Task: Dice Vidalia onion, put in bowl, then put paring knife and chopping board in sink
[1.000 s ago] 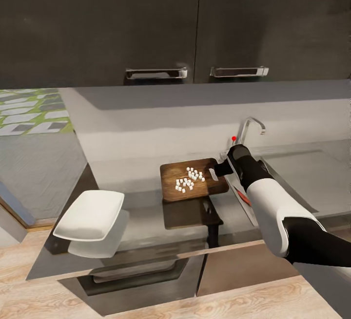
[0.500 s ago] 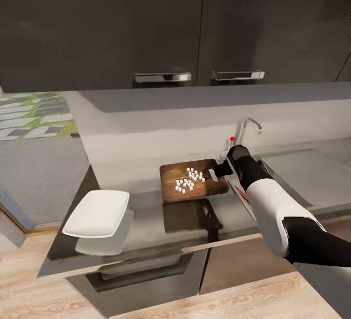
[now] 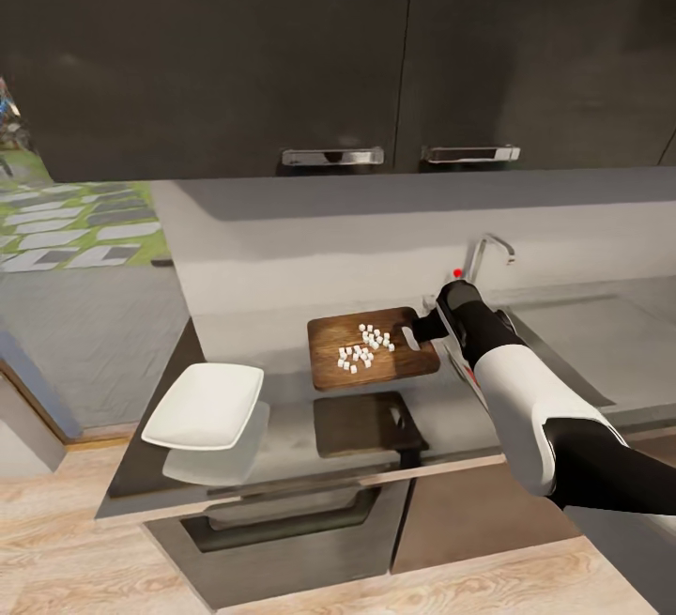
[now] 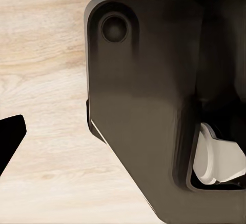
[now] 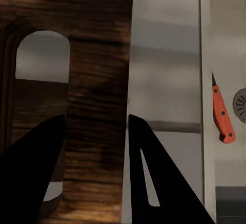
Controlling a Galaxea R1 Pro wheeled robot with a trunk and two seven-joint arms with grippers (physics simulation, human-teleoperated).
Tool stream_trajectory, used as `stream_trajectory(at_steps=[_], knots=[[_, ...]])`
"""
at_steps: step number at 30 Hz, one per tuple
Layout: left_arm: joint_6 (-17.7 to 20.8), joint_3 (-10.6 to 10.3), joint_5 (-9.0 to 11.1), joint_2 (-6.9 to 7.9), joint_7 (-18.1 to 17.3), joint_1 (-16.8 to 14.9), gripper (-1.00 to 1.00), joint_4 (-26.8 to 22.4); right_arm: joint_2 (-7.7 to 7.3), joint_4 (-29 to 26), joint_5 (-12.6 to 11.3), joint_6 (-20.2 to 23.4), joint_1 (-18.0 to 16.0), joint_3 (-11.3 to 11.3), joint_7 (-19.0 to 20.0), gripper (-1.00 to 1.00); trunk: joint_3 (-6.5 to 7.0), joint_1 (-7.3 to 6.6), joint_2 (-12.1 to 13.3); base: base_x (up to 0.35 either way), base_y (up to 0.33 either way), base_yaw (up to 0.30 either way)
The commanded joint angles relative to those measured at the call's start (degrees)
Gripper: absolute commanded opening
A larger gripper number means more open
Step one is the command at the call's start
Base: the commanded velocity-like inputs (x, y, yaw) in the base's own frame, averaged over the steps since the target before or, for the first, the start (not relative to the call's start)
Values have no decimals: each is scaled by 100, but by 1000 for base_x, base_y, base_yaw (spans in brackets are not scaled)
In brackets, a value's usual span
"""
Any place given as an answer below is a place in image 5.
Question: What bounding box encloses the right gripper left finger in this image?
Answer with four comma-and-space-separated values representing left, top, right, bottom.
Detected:
0, 114, 66, 224

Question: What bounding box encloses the parer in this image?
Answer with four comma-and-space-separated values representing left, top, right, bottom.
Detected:
212, 74, 236, 144

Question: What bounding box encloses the cutting board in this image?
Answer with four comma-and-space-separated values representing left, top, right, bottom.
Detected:
0, 0, 133, 224

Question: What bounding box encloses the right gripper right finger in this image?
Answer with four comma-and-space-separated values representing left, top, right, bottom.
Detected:
128, 114, 215, 224

